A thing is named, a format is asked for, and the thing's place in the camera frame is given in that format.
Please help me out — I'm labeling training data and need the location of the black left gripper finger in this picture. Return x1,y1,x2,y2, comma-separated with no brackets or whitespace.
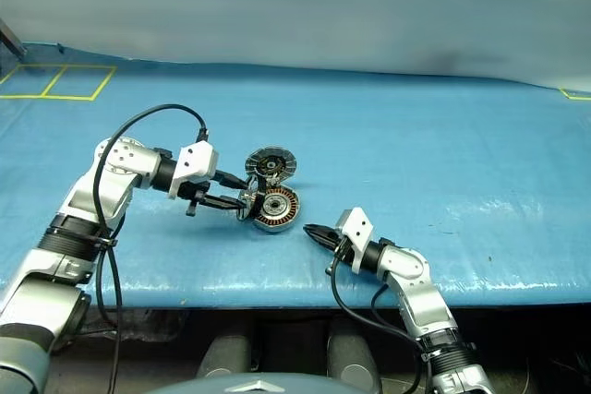
213,170,249,191
202,194,247,211

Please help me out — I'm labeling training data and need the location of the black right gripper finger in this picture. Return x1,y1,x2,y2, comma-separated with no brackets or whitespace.
302,223,341,243
308,232,344,252

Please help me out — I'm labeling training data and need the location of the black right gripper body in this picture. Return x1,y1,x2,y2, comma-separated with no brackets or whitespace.
326,235,356,276

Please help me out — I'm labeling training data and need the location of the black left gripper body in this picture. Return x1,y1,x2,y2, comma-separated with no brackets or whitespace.
176,171,223,218

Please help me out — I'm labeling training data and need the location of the silver spoked motor ring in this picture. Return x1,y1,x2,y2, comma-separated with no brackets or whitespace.
235,175,270,222

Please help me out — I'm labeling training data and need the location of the silver motor rotor disc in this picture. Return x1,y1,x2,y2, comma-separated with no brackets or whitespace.
244,147,298,181

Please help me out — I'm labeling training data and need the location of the motor stator with copper windings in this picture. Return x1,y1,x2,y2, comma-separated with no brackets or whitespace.
251,185,302,234

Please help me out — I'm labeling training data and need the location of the grey rounded shape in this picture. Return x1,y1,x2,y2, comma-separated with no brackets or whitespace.
326,319,382,391
196,322,253,379

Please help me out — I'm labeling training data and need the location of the blue table cover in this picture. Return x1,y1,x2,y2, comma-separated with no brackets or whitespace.
0,42,591,310

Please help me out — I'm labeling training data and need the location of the blue-grey dome with silver emblem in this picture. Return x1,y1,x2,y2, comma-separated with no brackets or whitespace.
150,370,353,394

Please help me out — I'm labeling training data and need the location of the grey metal bar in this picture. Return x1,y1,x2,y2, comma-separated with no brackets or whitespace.
0,18,27,61

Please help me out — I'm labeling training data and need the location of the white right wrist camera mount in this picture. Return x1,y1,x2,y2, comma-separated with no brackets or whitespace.
334,207,377,275

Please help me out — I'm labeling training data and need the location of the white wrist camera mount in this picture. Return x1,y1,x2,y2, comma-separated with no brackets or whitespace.
334,207,377,275
166,140,219,200

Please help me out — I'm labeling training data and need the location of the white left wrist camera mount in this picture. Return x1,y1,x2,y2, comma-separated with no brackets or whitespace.
166,140,219,200

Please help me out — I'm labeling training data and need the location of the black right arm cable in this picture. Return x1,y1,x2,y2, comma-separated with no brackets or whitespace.
329,245,433,394

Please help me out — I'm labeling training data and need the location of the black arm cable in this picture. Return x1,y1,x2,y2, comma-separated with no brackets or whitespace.
329,245,433,394
91,103,211,394

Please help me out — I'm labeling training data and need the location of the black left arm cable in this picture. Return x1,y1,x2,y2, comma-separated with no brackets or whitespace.
91,103,211,394

